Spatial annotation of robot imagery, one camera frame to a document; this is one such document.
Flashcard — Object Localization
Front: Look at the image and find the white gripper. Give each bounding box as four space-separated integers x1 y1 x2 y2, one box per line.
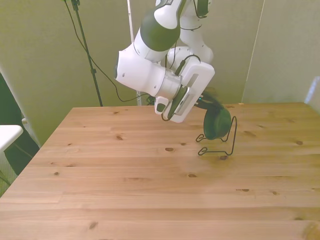
169 61 224 124

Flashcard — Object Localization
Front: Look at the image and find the dark round bowl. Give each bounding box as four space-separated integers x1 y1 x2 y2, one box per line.
202 106 233 141

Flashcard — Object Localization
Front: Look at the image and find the white vertical pole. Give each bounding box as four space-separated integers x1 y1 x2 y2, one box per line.
126 0 142 106

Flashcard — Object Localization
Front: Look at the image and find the black tripod stand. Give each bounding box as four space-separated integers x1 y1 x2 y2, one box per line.
62 0 104 107

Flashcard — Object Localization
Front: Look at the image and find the black object beside table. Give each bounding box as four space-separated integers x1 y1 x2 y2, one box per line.
0 71 41 176

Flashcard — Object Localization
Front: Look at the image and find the white side table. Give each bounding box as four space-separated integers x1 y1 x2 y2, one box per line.
0 124 24 154

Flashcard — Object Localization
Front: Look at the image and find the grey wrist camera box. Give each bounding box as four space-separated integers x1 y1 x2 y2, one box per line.
154 84 201 121

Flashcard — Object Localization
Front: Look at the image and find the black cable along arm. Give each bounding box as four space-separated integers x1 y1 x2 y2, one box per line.
161 0 210 122

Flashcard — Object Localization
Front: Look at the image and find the black wire bowl stand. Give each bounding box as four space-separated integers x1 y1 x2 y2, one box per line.
195 116 238 157

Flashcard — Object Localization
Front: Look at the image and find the black tripod cable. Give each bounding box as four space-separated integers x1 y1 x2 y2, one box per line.
63 0 152 103

